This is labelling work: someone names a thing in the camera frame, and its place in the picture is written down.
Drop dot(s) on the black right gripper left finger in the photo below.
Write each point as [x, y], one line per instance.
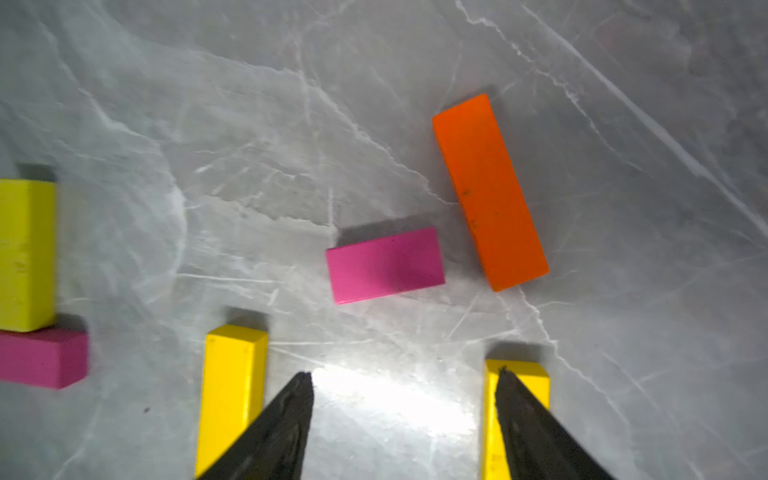
[274, 445]

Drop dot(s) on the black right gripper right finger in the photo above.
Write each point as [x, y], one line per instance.
[557, 452]

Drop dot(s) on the long yellow block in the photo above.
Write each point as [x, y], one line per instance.
[233, 384]

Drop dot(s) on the magenta block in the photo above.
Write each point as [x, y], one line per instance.
[50, 358]
[386, 266]

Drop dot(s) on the long orange block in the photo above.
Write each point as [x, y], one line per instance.
[488, 191]

